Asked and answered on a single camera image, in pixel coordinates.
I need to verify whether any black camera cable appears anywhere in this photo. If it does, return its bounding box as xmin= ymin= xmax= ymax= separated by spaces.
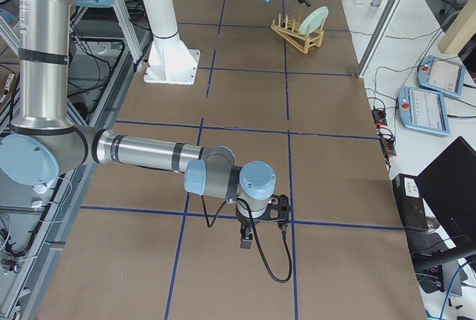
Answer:
xmin=200 ymin=193 xmax=293 ymax=283

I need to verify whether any wooden plate rack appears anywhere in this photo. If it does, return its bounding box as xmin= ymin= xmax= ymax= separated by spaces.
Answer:
xmin=270 ymin=13 xmax=327 ymax=54

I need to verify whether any orange black usb hub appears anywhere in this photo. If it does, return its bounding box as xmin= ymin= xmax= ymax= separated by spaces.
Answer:
xmin=372 ymin=108 xmax=387 ymax=128

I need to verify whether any near teach pendant tablet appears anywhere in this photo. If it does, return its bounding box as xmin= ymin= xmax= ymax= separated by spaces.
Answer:
xmin=398 ymin=86 xmax=450 ymax=136

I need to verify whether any aluminium frame post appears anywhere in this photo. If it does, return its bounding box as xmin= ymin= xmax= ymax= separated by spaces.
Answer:
xmin=356 ymin=0 xmax=402 ymax=78

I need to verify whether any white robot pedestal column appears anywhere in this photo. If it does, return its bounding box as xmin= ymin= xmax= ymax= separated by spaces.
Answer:
xmin=143 ymin=0 xmax=200 ymax=85

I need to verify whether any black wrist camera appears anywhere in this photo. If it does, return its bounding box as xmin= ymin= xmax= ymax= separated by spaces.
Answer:
xmin=263 ymin=194 xmax=291 ymax=223

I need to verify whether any far teach pendant tablet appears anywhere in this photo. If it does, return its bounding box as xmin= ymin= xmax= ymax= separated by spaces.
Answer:
xmin=417 ymin=55 xmax=466 ymax=98

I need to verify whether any black computer box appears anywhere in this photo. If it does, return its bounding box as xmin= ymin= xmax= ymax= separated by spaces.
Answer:
xmin=392 ymin=173 xmax=428 ymax=232

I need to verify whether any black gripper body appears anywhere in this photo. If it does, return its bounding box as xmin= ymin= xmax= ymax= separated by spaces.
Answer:
xmin=236 ymin=209 xmax=267 ymax=231

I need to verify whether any black monitor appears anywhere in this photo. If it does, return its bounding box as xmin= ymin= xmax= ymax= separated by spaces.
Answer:
xmin=412 ymin=135 xmax=476 ymax=272

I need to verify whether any light green plate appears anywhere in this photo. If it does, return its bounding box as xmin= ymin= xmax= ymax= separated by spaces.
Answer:
xmin=298 ymin=6 xmax=329 ymax=36

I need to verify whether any teach pendant tablet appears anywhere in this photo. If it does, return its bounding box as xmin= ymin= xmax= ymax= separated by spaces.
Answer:
xmin=398 ymin=86 xmax=450 ymax=136
xmin=417 ymin=55 xmax=466 ymax=98

